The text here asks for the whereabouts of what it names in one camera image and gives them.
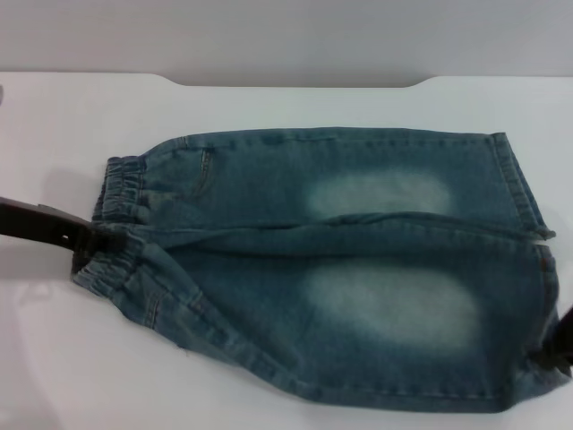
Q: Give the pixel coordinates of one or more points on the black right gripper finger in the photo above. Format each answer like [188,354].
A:
[561,345]

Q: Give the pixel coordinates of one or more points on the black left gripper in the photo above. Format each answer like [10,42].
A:
[36,221]

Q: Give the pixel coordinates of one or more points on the blue denim shorts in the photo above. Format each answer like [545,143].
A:
[291,277]

